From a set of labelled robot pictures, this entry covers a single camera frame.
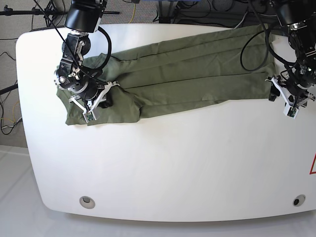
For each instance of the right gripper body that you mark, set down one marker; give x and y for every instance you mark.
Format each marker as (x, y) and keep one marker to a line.
(89, 97)

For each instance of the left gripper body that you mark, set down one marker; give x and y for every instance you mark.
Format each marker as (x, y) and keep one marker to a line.
(291, 94)

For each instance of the olive green T-shirt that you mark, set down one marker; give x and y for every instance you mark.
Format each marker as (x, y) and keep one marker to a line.
(187, 73)

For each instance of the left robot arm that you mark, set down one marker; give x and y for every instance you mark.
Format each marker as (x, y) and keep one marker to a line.
(297, 18)

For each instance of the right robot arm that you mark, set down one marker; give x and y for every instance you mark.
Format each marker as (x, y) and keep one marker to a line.
(77, 83)

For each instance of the red triangle sticker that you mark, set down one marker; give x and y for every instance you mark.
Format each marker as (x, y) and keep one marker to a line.
(313, 167)

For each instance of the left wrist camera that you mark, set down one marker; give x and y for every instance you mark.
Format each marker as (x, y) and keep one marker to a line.
(290, 111)

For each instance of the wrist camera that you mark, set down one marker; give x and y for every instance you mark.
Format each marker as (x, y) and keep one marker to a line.
(290, 111)
(90, 116)

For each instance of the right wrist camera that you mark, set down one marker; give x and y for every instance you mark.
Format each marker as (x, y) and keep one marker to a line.
(90, 116)

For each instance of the right table cable grommet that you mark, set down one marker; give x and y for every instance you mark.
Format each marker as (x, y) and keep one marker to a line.
(299, 200)

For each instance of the table cable grommet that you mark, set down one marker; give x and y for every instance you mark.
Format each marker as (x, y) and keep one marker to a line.
(87, 202)
(299, 200)

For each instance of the left table cable grommet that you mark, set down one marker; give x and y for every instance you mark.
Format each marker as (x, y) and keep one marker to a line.
(87, 202)

